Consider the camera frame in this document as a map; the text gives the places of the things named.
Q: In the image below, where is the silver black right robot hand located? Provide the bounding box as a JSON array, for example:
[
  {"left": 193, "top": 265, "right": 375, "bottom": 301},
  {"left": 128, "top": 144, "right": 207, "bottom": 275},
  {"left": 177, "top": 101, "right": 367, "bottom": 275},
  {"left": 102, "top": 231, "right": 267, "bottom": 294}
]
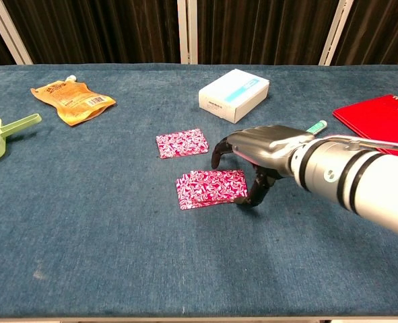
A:
[{"left": 211, "top": 124, "right": 316, "bottom": 207}]

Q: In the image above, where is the pink white patterned card stack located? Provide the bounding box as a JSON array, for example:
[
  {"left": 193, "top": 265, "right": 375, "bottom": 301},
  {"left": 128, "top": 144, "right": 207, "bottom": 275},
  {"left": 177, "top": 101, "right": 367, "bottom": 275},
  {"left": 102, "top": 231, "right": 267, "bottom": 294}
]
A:
[
  {"left": 156, "top": 128, "right": 209, "bottom": 160},
  {"left": 175, "top": 169, "right": 249, "bottom": 211}
]

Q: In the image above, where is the green white marker tube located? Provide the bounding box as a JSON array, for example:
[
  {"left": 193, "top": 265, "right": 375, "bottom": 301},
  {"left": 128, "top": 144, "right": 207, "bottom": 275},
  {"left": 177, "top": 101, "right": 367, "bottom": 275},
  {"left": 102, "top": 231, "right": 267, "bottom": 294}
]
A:
[{"left": 304, "top": 120, "right": 328, "bottom": 135}]

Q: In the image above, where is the white cardboard box blue label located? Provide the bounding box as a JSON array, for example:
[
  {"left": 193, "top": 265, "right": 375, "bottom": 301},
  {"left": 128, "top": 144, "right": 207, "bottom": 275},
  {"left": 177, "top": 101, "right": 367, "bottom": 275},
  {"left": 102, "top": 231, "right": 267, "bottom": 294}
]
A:
[{"left": 198, "top": 69, "right": 271, "bottom": 124}]

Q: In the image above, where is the red spiral notebook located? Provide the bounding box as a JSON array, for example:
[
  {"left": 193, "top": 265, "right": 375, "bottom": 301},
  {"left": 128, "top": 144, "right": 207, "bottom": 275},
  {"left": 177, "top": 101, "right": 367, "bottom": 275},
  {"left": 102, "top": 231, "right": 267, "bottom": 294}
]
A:
[{"left": 332, "top": 94, "right": 398, "bottom": 161}]

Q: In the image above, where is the blue velvet table cloth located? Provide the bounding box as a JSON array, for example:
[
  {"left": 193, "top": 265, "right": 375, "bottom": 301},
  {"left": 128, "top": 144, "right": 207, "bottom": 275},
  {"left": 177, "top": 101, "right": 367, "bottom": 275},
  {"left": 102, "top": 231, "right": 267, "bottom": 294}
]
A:
[{"left": 0, "top": 63, "right": 398, "bottom": 319}]

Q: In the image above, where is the orange spouted snack pouch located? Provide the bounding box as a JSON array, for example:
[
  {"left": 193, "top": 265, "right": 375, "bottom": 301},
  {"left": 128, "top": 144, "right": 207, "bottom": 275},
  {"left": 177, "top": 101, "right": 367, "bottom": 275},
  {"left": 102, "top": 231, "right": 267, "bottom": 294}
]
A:
[{"left": 30, "top": 74, "right": 117, "bottom": 127}]

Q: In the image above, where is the dark brown pleated curtain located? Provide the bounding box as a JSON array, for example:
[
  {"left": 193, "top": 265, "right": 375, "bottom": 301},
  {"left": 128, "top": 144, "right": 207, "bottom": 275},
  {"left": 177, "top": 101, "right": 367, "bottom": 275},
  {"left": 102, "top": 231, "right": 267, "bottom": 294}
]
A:
[{"left": 0, "top": 0, "right": 398, "bottom": 68}]

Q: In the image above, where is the silver pink arm cable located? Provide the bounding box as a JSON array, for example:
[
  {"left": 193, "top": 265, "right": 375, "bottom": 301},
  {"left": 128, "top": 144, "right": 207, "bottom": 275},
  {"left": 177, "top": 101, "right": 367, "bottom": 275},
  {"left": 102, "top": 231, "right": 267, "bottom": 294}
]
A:
[{"left": 326, "top": 134, "right": 398, "bottom": 155}]

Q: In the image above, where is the white metal frame post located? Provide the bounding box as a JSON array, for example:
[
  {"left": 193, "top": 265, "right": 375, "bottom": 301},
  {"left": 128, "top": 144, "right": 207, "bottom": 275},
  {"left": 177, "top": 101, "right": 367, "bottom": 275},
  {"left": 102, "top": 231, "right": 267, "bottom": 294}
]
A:
[
  {"left": 0, "top": 0, "right": 34, "bottom": 65},
  {"left": 177, "top": 0, "right": 199, "bottom": 65},
  {"left": 319, "top": 0, "right": 354, "bottom": 67}
]

